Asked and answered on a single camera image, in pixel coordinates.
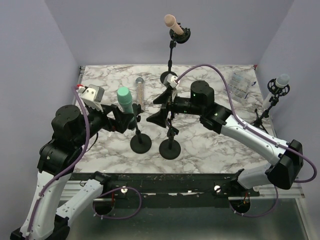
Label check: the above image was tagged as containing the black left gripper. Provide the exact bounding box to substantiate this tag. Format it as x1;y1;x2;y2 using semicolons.
74;99;135;147

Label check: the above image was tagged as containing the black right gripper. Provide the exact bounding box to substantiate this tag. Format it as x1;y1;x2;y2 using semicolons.
146;88;204;128

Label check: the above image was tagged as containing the mint green microphone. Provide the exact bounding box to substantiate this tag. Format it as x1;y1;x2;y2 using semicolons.
116;86;134;114

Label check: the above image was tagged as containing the black ring-clip microphone stand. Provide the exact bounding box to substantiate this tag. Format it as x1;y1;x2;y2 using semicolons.
130;118;152;154

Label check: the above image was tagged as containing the glitter microphone silver mesh head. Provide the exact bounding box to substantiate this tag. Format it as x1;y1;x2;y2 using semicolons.
135;77;145;109

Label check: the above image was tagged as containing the black clip microphone stand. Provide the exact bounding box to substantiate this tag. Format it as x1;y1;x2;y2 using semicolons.
159;118;181;160

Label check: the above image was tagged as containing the pink microphone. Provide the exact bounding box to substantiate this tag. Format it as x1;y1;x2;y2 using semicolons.
164;14;184;36

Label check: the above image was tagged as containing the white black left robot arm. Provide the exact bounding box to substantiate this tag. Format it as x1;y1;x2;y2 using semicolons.
10;104;135;240

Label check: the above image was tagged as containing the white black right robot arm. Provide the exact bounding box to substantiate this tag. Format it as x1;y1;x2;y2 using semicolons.
146;80;303;196

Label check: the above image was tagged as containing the clear plastic packet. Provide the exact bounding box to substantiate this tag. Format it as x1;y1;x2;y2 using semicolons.
228;71;252;103

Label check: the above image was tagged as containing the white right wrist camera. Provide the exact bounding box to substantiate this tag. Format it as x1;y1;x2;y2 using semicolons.
163;73;179;101

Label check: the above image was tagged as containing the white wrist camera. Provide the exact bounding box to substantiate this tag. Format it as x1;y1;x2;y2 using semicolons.
163;73;179;101
77;84;105;112

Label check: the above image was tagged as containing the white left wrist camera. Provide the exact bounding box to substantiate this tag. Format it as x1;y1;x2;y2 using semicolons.
77;84;105;112

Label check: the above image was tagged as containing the black shock mount round-base stand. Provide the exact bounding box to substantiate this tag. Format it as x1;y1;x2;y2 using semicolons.
160;26;192;86

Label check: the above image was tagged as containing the black mounting rail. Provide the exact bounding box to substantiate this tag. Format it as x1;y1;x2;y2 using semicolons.
62;172;261;208

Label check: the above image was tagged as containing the black shock mount tripod stand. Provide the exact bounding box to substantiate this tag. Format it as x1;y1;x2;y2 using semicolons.
251;77;291;135

